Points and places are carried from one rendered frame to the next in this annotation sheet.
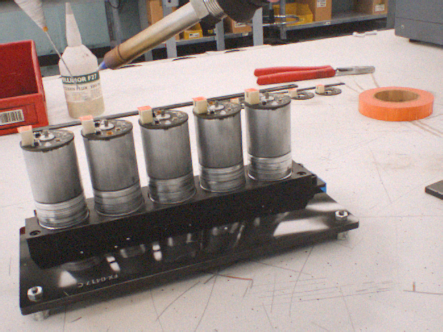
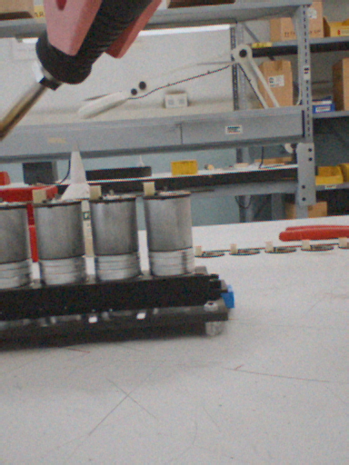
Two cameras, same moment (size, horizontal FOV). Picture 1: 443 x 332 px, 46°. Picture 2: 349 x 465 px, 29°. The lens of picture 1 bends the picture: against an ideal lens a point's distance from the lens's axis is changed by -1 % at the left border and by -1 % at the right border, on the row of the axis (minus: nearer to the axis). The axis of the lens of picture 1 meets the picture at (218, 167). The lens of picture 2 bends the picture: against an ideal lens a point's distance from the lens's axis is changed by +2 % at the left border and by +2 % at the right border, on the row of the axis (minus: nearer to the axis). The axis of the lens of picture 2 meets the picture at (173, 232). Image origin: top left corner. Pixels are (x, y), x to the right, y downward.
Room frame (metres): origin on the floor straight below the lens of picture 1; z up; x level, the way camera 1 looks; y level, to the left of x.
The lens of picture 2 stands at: (-0.06, -0.14, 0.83)
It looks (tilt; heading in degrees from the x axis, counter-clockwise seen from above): 7 degrees down; 18
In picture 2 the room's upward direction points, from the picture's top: 4 degrees counter-clockwise
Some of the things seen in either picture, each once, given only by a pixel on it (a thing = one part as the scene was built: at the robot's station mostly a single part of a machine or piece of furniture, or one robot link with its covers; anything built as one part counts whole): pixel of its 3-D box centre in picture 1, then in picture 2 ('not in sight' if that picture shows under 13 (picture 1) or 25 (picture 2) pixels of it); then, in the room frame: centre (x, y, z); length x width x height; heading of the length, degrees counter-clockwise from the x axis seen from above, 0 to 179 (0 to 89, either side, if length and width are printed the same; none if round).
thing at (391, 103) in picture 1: (395, 103); not in sight; (0.41, -0.15, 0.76); 0.06 x 0.06 x 0.01
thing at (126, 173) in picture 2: not in sight; (119, 173); (2.56, 0.92, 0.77); 0.24 x 0.16 x 0.04; 93
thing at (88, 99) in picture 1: (78, 60); (80, 198); (0.47, 0.12, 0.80); 0.03 x 0.03 x 0.10
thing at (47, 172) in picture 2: not in sight; (41, 172); (2.39, 1.19, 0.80); 0.15 x 0.12 x 0.10; 19
